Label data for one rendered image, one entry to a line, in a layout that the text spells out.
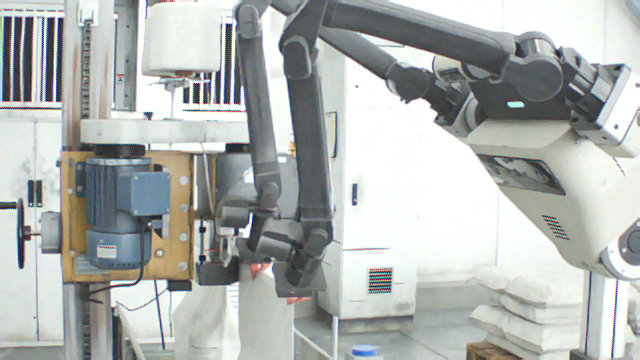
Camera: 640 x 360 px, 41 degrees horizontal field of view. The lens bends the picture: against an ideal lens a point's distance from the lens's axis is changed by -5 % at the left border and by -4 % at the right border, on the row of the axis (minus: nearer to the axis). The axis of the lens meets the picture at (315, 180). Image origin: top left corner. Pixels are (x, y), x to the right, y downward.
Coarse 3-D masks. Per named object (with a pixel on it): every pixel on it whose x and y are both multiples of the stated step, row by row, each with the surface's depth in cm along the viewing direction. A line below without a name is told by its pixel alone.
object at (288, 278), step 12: (276, 264) 174; (288, 264) 173; (276, 276) 173; (288, 276) 172; (300, 276) 169; (312, 276) 170; (324, 276) 175; (276, 288) 171; (288, 288) 172; (300, 288) 172; (312, 288) 173; (324, 288) 174
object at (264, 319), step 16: (240, 272) 223; (240, 288) 223; (256, 288) 206; (272, 288) 192; (240, 304) 223; (256, 304) 206; (272, 304) 192; (240, 320) 224; (256, 320) 207; (272, 320) 192; (288, 320) 182; (240, 336) 224; (256, 336) 207; (272, 336) 192; (288, 336) 182; (240, 352) 215; (256, 352) 207; (272, 352) 192; (288, 352) 182
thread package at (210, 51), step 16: (160, 16) 195; (176, 16) 194; (192, 16) 194; (208, 16) 196; (160, 32) 195; (176, 32) 194; (192, 32) 194; (208, 32) 196; (160, 48) 195; (176, 48) 194; (192, 48) 194; (208, 48) 197; (160, 64) 195; (176, 64) 194; (192, 64) 195; (208, 64) 197
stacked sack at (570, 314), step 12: (492, 300) 512; (504, 300) 493; (516, 300) 479; (516, 312) 479; (528, 312) 462; (540, 312) 457; (552, 312) 457; (564, 312) 458; (576, 312) 460; (552, 324) 458
